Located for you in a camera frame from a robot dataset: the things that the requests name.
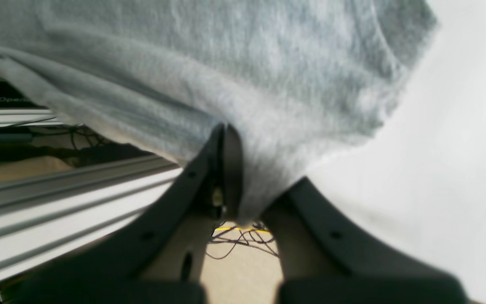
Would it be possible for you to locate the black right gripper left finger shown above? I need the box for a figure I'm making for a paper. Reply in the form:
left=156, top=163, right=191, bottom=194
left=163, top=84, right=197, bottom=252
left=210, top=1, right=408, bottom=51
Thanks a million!
left=15, top=124, right=243, bottom=304

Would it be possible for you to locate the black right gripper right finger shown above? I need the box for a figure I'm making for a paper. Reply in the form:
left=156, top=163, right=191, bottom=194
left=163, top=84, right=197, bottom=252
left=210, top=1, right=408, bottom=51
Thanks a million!
left=262, top=178, right=469, bottom=304

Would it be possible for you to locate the grey T-shirt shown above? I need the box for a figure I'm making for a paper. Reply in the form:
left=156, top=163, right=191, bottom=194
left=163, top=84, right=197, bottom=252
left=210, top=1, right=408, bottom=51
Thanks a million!
left=0, top=0, right=438, bottom=224

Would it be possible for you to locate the yellow cable on floor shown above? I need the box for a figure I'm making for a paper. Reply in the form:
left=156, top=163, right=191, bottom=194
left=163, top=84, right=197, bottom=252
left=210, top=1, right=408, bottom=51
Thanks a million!
left=213, top=226, right=271, bottom=235

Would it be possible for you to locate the aluminium frame post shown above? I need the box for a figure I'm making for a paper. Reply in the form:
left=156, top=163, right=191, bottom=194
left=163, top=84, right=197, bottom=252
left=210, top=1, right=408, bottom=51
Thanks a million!
left=0, top=156, right=182, bottom=281

